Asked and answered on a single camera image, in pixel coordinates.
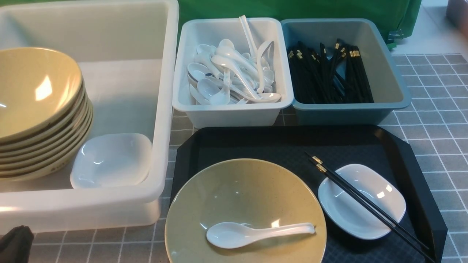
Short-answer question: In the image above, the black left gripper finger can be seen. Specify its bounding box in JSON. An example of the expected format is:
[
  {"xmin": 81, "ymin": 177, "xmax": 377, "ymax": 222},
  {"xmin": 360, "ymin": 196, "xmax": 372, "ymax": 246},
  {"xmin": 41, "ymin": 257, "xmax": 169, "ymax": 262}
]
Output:
[{"xmin": 0, "ymin": 226, "xmax": 34, "ymax": 263}]

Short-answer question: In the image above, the white soup spoon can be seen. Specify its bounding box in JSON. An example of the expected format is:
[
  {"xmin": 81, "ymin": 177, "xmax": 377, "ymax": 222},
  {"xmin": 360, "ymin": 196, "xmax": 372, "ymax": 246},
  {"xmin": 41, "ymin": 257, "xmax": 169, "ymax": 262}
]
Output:
[{"xmin": 206, "ymin": 222, "xmax": 316, "ymax": 249}]

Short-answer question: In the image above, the tan noodle bowl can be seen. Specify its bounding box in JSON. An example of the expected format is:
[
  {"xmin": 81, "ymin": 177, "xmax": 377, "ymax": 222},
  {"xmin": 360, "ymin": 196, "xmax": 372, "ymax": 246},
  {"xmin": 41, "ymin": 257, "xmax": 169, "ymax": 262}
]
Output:
[{"xmin": 165, "ymin": 159, "xmax": 327, "ymax": 263}]

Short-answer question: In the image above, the black chopstick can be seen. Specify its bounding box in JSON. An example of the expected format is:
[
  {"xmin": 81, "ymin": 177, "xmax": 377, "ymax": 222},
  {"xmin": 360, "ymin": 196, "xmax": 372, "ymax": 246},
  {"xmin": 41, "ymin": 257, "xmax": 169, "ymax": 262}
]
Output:
[
  {"xmin": 306, "ymin": 153, "xmax": 428, "ymax": 250},
  {"xmin": 309, "ymin": 156, "xmax": 435, "ymax": 263}
]

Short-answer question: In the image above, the white square sauce dish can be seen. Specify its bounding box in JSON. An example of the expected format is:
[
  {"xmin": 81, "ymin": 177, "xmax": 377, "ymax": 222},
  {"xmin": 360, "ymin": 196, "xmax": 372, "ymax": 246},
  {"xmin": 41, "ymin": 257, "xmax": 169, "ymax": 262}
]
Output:
[{"xmin": 318, "ymin": 164, "xmax": 407, "ymax": 241}]

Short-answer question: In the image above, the top tan stacked bowl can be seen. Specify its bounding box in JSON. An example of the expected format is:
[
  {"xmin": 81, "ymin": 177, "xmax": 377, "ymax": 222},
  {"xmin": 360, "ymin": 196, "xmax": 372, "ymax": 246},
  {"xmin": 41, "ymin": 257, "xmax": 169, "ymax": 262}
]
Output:
[{"xmin": 0, "ymin": 47, "xmax": 83, "ymax": 143}]

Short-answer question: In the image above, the stack of tan bowls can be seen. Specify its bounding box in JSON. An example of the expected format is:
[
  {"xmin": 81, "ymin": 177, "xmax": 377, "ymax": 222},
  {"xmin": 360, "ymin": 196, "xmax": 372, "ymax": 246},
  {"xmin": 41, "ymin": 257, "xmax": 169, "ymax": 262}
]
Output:
[{"xmin": 1, "ymin": 83, "xmax": 93, "ymax": 181}]

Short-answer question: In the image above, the white sauce dish in tub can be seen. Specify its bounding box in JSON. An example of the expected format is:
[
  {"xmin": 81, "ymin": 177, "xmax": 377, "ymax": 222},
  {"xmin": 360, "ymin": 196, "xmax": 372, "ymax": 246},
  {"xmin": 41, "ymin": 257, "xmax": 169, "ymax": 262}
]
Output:
[{"xmin": 70, "ymin": 133, "xmax": 152, "ymax": 189}]

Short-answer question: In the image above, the black serving tray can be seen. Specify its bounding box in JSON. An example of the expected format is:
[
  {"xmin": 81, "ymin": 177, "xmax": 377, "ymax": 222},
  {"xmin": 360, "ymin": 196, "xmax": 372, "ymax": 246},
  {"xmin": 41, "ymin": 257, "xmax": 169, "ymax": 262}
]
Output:
[{"xmin": 169, "ymin": 125, "xmax": 448, "ymax": 263}]

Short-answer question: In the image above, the large white plastic tub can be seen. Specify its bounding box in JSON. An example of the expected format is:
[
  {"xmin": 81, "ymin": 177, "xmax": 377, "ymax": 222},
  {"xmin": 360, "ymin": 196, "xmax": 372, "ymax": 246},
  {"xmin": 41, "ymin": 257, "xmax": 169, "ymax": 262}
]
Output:
[{"xmin": 1, "ymin": 0, "xmax": 179, "ymax": 234}]

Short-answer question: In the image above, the pile of white spoons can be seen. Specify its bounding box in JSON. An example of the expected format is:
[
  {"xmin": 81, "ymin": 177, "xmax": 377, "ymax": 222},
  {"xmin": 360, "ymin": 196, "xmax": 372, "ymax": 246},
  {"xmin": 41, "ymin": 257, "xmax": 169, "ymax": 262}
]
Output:
[{"xmin": 186, "ymin": 15, "xmax": 282, "ymax": 105}]

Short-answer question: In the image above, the white spoon bin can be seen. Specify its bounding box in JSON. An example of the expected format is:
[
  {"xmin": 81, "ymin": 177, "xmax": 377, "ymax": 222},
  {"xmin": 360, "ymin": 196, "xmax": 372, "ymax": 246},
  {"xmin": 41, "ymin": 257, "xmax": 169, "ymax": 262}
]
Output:
[{"xmin": 173, "ymin": 17, "xmax": 294, "ymax": 129}]

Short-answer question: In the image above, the pile of black chopsticks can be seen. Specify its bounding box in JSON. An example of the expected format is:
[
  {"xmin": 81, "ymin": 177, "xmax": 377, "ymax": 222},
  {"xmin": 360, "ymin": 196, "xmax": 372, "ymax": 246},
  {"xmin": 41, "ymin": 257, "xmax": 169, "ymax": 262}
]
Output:
[{"xmin": 287, "ymin": 38, "xmax": 374, "ymax": 104}]

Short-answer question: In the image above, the blue-grey chopstick bin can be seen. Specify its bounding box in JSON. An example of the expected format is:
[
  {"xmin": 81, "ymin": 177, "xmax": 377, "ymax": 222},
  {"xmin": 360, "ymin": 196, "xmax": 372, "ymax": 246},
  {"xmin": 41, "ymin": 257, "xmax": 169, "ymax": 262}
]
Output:
[{"xmin": 281, "ymin": 18, "xmax": 411, "ymax": 125}]

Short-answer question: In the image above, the green cloth backdrop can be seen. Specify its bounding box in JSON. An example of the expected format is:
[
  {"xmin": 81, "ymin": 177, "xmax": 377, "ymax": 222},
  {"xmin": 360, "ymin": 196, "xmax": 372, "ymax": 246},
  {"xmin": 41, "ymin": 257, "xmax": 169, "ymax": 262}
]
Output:
[{"xmin": 178, "ymin": 0, "xmax": 422, "ymax": 50}]

